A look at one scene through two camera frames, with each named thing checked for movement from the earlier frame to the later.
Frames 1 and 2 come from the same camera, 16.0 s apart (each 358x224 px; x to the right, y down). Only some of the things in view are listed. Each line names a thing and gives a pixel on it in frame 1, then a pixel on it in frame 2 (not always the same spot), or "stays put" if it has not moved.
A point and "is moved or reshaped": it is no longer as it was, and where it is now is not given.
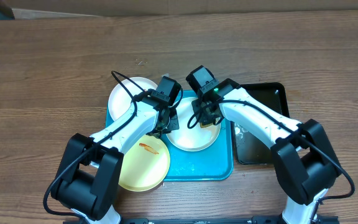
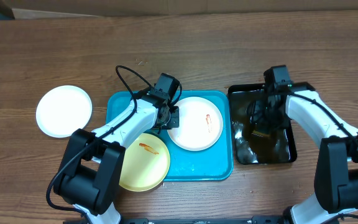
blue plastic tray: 214,163 stays put
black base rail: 275,219 stays put
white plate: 120,102 to 201,124
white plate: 196,138 to 62,110
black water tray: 252,148 stays put
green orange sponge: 202,126 is moved or reshaped
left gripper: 174,124 stays put
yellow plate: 145,165 stays put
